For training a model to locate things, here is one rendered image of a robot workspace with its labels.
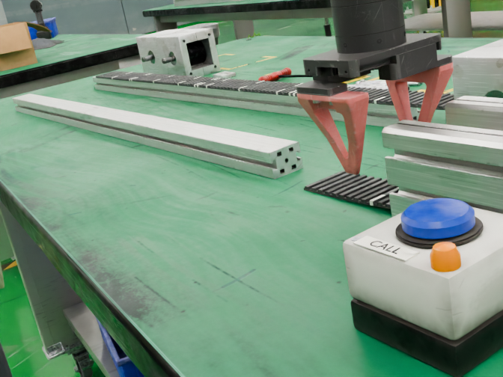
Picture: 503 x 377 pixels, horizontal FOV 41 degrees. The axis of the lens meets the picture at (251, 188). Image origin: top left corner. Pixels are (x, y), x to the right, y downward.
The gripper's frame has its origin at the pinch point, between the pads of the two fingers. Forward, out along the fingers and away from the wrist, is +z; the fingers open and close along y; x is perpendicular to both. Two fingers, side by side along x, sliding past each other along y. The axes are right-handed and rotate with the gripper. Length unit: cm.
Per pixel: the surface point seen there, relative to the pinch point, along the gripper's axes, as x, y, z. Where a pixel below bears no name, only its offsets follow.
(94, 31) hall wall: 1066, 392, 49
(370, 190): 1.9, -0.4, 3.9
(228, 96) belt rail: 52, 17, 3
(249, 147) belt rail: 18.8, -1.8, 1.5
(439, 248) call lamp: -20.3, -16.3, -2.5
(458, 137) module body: -12.1, -4.6, -4.0
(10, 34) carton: 213, 29, -8
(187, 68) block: 88, 29, 2
